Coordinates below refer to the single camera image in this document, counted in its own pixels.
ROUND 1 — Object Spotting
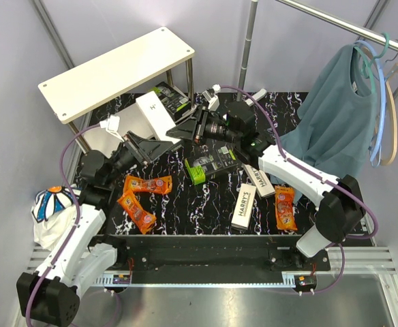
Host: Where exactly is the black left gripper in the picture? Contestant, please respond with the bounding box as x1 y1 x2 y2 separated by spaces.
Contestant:
105 131 173 185

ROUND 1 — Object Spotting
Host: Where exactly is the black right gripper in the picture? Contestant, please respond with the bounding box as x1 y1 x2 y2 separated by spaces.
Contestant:
166 105 241 148

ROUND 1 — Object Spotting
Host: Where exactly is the green black razor box shelved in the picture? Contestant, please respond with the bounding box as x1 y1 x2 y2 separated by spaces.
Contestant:
150 82 191 121

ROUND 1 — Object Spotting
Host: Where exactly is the white H razor box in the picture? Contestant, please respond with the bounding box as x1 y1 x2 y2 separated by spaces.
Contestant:
136 91 180 144

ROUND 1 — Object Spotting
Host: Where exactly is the green black razor box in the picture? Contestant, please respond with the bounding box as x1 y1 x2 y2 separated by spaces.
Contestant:
185 146 239 185

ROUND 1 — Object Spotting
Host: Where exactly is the white Harry's box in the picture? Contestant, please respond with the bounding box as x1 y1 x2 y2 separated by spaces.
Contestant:
231 183 256 230
242 163 275 198

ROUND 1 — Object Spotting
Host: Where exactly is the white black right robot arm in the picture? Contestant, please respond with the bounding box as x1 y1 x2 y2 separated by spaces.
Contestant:
166 102 367 270

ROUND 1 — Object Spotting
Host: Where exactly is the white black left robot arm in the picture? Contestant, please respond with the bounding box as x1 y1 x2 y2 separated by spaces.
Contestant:
16 131 176 326

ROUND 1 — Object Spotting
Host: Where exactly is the white two-tier shelf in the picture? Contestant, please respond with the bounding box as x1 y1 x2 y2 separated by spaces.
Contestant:
38 27 195 155

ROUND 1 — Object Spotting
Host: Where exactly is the orange razor pack left upper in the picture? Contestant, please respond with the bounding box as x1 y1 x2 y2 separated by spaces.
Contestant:
123 175 172 195

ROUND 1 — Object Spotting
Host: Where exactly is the orange razor pack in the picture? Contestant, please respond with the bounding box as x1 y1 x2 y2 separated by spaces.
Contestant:
117 189 157 234
123 175 172 195
275 186 298 231

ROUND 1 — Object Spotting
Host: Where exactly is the orange razor pack left lower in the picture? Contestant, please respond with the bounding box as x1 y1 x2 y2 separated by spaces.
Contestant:
117 189 157 234

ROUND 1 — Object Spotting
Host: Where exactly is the white printed cloth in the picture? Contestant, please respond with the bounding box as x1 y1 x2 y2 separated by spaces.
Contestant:
31 186 76 251

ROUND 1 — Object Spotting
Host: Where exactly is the orange razor pack right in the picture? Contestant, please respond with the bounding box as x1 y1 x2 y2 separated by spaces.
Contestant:
275 186 298 231

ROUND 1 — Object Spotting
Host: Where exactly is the teal t-shirt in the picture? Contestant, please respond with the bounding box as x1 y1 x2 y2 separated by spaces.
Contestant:
280 44 378 178

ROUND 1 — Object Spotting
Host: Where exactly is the teal hanger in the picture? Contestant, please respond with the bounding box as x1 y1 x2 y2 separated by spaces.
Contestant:
354 33 390 97

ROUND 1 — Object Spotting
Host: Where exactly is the blue hanger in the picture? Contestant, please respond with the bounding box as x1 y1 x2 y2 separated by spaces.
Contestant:
369 58 398 168

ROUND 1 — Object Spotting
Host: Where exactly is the wooden hanger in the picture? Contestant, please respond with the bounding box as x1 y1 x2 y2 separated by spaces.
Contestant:
358 36 398 167

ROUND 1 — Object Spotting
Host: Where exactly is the clothes rack stand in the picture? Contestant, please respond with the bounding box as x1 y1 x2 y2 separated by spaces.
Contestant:
244 1 398 91

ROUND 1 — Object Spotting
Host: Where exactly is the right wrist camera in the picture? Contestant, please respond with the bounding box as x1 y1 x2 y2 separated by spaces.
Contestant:
202 84 221 112

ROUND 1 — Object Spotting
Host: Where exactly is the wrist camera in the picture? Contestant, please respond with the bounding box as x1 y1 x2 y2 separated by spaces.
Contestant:
99 115 122 139
202 84 221 112

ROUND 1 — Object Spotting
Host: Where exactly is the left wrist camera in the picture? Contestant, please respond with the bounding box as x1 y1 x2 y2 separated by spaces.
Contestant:
99 115 122 139

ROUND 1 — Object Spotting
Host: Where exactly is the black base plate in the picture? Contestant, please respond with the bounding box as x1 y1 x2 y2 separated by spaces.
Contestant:
91 235 331 287

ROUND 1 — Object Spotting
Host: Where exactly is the aluminium frame rail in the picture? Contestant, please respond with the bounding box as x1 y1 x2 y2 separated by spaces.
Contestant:
25 247 398 289

